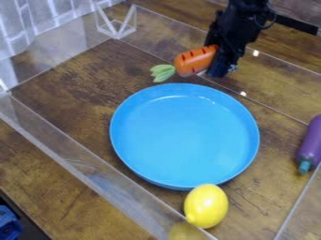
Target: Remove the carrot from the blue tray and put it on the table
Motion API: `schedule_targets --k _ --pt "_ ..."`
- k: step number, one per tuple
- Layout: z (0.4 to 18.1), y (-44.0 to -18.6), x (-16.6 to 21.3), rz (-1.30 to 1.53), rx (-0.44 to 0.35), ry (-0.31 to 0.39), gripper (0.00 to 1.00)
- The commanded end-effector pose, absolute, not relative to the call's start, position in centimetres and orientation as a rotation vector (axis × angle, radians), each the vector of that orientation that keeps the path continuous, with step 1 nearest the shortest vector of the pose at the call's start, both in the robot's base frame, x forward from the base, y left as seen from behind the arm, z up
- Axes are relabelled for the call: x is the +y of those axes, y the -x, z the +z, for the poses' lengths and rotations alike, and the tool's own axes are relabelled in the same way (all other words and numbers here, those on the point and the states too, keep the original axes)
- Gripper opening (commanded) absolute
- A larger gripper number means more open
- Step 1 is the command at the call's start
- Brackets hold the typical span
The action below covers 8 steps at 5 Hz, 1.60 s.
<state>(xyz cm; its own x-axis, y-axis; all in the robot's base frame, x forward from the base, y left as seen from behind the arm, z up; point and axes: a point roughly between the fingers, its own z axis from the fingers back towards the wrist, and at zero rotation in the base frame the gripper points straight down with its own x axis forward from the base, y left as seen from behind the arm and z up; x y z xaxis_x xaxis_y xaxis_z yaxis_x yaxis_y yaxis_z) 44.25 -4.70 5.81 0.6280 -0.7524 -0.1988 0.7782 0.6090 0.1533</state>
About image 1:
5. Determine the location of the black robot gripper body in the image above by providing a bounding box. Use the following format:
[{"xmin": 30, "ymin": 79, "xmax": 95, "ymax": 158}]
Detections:
[{"xmin": 204, "ymin": 0, "xmax": 273, "ymax": 59}]

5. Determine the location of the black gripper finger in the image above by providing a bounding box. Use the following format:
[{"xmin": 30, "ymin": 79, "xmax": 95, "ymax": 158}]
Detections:
[
  {"xmin": 206, "ymin": 50, "xmax": 244, "ymax": 78},
  {"xmin": 205, "ymin": 32, "xmax": 220, "ymax": 50}
]

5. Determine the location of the orange toy carrot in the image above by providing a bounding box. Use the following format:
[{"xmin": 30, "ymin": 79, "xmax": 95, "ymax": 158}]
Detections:
[{"xmin": 150, "ymin": 45, "xmax": 218, "ymax": 83}]

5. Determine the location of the blue round plastic tray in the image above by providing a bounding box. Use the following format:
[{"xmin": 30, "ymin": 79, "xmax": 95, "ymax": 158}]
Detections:
[{"xmin": 110, "ymin": 83, "xmax": 260, "ymax": 190}]

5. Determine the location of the purple toy eggplant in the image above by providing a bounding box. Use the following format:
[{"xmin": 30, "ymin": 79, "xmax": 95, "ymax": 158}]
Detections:
[{"xmin": 299, "ymin": 114, "xmax": 321, "ymax": 174}]

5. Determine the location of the yellow toy lemon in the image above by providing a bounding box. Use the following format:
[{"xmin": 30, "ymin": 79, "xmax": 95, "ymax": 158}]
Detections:
[{"xmin": 184, "ymin": 184, "xmax": 229, "ymax": 229}]

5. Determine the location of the blue object at corner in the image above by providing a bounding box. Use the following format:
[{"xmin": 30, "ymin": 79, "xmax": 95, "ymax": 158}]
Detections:
[{"xmin": 0, "ymin": 205, "xmax": 23, "ymax": 240}]

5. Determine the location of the clear acrylic enclosure wall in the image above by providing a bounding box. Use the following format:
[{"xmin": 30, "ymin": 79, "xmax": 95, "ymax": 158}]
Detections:
[{"xmin": 0, "ymin": 0, "xmax": 321, "ymax": 240}]

